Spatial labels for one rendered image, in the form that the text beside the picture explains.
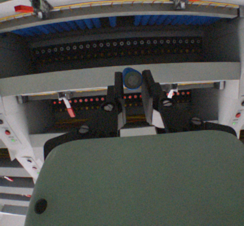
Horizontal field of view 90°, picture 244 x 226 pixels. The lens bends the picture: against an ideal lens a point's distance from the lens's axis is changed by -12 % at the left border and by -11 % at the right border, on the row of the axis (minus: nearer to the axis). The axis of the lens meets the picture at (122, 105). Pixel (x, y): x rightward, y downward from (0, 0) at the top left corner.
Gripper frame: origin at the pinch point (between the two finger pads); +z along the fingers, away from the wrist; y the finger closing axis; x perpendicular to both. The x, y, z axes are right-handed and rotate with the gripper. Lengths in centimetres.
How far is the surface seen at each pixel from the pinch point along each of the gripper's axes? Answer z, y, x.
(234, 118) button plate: 15.5, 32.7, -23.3
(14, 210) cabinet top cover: 5, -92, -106
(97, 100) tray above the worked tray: 30.3, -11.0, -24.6
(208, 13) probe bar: 23.5, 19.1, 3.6
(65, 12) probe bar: 22.9, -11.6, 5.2
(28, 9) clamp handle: 14.6, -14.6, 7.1
